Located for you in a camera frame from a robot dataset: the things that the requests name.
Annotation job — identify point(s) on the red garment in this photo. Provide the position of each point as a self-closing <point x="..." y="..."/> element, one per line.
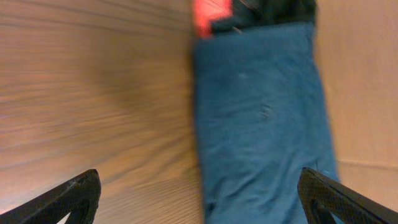
<point x="207" y="11"/>

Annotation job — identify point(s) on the blue denim shorts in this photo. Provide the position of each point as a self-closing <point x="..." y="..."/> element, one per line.
<point x="260" y="118"/>

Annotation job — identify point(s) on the black garment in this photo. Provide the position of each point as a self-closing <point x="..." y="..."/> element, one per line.
<point x="253" y="13"/>

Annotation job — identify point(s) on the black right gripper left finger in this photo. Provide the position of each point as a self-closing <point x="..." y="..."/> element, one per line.
<point x="76" y="199"/>

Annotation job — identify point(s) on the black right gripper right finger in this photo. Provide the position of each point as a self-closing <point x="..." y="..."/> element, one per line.
<point x="324" y="199"/>

